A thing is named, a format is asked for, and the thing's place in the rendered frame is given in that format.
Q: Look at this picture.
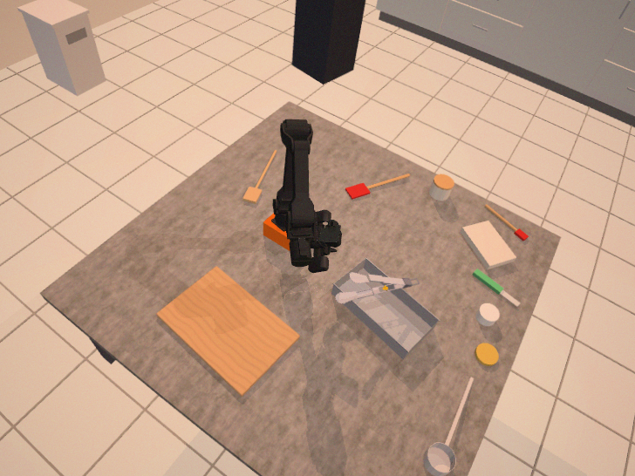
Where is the orange spatula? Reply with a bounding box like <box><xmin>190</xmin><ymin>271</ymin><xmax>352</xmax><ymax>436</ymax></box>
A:
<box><xmin>242</xmin><ymin>150</ymin><xmax>277</xmax><ymax>204</ymax></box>

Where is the orange flat disc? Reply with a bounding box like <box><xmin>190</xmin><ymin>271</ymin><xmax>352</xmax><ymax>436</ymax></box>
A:
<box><xmin>475</xmin><ymin>343</ymin><xmax>499</xmax><ymax>366</ymax></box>

